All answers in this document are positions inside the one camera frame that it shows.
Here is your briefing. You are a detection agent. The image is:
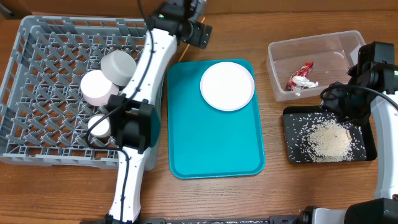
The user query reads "clear plastic waste bin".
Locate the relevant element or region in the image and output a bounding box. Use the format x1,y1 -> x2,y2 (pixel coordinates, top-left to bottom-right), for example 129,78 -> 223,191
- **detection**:
266,30 -> 365,101

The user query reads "wooden chopstick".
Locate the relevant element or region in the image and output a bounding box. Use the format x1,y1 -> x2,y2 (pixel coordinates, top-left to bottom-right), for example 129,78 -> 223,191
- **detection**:
178,16 -> 206,62

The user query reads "large white pink plate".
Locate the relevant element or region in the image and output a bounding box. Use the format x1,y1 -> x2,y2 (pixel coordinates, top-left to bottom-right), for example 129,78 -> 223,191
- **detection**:
200,62 -> 255,111

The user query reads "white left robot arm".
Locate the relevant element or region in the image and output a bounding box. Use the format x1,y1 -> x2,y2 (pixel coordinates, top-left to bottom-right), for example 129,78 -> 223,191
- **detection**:
104,0 -> 212,223

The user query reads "teal plastic tray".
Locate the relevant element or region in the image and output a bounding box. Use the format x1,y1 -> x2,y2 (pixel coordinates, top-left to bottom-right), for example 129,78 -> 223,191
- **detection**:
167,60 -> 266,179

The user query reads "small pink bowl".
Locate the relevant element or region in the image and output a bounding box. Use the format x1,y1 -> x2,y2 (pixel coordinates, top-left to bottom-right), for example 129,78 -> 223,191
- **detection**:
80,70 -> 119,106

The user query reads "red white wrapper waste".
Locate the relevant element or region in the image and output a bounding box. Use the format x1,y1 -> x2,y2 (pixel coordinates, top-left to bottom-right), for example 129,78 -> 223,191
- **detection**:
286,62 -> 318,91

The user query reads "black tray with rice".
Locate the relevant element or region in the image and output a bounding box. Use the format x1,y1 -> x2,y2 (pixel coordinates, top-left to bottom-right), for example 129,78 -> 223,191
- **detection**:
282,106 -> 377,164

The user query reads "grey plastic dishwasher rack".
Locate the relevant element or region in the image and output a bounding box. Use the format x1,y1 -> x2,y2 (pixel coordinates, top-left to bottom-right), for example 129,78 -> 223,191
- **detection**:
1,16 -> 146,169

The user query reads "pink white tissue waste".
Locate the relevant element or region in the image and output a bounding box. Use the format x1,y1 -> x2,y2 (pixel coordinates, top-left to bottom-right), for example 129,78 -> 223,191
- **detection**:
292,76 -> 318,89

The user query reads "white plastic cup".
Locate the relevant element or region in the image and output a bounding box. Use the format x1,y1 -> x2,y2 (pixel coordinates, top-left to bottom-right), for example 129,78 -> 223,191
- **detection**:
88,114 -> 111,138

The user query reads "grey white bowl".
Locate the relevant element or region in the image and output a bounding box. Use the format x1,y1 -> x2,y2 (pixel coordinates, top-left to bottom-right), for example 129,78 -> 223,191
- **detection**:
101,50 -> 137,86

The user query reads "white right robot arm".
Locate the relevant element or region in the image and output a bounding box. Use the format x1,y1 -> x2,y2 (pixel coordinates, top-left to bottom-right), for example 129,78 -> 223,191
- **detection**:
298,42 -> 397,224

